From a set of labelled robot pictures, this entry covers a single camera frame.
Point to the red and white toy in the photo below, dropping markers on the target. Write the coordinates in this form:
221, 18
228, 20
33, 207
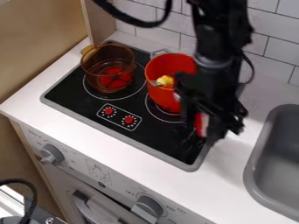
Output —
201, 124

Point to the red pot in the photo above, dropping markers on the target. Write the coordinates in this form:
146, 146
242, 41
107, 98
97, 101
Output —
165, 68

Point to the toy stove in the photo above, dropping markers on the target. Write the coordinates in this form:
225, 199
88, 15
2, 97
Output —
117, 122

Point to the orange clear pot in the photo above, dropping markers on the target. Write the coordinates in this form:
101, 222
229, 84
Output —
109, 68

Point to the yellow toy corn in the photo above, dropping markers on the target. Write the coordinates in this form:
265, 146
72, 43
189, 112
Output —
166, 81

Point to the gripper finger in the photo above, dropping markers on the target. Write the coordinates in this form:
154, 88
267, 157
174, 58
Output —
190, 113
216, 131

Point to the toy sink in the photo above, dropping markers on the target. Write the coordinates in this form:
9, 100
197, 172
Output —
278, 163

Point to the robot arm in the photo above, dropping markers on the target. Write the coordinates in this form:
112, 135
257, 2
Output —
218, 35

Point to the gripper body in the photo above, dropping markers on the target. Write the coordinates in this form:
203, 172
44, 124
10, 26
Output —
216, 90

